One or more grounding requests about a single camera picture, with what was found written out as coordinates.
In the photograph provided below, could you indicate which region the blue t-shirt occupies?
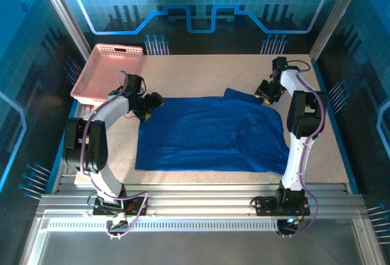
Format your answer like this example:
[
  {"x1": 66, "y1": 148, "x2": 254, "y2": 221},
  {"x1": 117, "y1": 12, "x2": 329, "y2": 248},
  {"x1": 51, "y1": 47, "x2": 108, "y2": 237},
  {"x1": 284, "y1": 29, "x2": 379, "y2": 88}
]
[{"x1": 135, "y1": 87, "x2": 291, "y2": 175}]

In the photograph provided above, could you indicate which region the aluminium frame post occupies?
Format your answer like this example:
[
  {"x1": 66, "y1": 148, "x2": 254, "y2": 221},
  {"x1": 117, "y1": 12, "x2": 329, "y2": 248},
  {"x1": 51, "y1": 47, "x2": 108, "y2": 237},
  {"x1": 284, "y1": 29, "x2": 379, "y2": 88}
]
[
  {"x1": 309, "y1": 0, "x2": 366, "y2": 62},
  {"x1": 35, "y1": 0, "x2": 92, "y2": 62}
]

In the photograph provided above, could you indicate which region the aluminium outer table frame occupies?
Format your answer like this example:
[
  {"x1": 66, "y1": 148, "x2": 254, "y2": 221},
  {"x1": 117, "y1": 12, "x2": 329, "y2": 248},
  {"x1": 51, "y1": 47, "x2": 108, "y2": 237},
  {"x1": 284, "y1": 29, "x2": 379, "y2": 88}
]
[{"x1": 18, "y1": 210, "x2": 386, "y2": 265}]

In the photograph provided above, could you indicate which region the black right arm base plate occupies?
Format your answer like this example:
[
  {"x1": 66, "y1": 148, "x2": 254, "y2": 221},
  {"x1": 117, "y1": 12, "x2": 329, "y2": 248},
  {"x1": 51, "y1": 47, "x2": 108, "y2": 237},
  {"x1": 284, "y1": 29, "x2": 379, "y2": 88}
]
[{"x1": 254, "y1": 196, "x2": 311, "y2": 217}]

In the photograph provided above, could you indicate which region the slotted grey cable duct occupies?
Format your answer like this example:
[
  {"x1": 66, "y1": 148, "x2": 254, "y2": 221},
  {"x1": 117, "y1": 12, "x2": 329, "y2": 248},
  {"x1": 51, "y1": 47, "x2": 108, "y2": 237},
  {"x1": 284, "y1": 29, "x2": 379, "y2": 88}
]
[{"x1": 47, "y1": 219, "x2": 280, "y2": 232}]

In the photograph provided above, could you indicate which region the pink perforated plastic basket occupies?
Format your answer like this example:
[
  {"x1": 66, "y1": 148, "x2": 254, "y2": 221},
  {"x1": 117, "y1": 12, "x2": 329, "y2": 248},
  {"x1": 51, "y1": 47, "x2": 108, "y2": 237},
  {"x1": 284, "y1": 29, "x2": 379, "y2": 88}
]
[{"x1": 69, "y1": 43, "x2": 145, "y2": 107}]

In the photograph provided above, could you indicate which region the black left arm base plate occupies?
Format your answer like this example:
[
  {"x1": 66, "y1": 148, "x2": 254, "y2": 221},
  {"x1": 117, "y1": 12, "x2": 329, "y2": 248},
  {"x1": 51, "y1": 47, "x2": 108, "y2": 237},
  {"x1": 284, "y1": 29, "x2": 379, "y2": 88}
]
[{"x1": 92, "y1": 196, "x2": 147, "y2": 217}]

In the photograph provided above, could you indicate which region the small connector board with wires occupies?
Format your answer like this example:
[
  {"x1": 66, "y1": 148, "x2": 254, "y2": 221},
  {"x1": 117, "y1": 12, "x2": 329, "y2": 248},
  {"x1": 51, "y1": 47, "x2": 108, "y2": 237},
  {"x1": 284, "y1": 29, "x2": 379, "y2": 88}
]
[
  {"x1": 276, "y1": 216, "x2": 303, "y2": 238},
  {"x1": 106, "y1": 213, "x2": 129, "y2": 240}
]

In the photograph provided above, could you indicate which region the aluminium extrusion mounting rail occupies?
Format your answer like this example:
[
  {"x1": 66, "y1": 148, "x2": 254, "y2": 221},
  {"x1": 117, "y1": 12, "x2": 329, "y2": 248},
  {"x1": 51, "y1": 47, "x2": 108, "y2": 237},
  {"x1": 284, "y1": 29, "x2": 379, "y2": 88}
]
[{"x1": 36, "y1": 182, "x2": 366, "y2": 217}]

